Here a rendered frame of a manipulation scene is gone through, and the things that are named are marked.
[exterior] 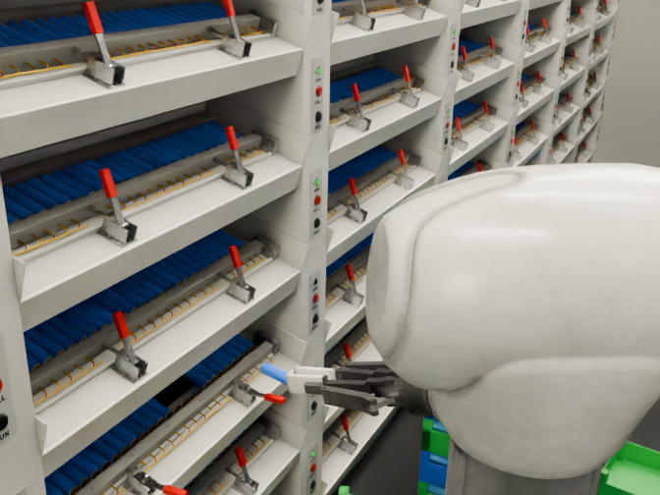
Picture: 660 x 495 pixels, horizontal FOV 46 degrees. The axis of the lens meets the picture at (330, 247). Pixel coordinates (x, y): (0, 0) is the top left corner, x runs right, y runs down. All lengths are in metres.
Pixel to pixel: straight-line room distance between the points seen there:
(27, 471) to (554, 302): 0.68
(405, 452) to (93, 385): 1.18
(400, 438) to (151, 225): 1.25
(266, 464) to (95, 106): 0.84
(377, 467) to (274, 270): 0.81
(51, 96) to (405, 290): 0.54
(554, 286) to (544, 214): 0.04
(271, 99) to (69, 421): 0.62
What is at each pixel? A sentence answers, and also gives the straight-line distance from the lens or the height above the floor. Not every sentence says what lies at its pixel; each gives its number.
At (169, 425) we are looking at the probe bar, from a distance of 1.24.
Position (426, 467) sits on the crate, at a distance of 1.71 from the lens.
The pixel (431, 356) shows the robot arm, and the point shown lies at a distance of 0.43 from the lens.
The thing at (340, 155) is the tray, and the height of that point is 0.86.
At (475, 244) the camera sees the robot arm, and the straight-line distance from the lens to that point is 0.42.
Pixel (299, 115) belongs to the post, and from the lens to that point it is 1.29.
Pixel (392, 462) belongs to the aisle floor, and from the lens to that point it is 2.04.
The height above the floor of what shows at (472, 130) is 0.70.
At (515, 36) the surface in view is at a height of 0.96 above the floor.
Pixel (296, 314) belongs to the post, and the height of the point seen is 0.59.
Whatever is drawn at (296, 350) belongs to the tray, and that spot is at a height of 0.52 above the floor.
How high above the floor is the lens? 1.24
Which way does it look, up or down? 22 degrees down
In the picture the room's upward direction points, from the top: 1 degrees clockwise
